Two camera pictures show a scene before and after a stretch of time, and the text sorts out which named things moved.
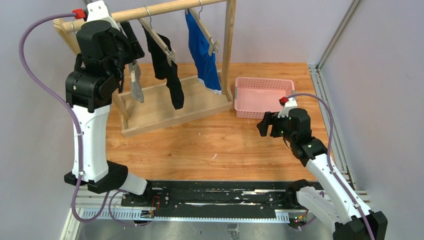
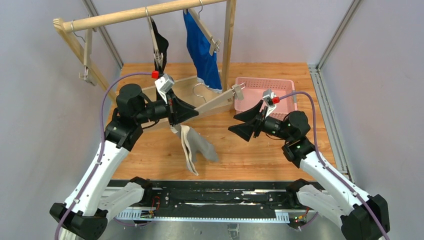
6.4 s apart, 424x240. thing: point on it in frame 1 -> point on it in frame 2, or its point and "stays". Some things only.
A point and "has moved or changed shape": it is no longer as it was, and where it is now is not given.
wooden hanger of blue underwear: x=213 y=44 stays
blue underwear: x=207 y=72 stays
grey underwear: x=137 y=91 -> x=193 y=144
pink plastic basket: x=253 y=96 stays
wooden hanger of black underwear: x=170 y=53 has moved or changed shape
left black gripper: x=133 y=42 -> x=172 y=110
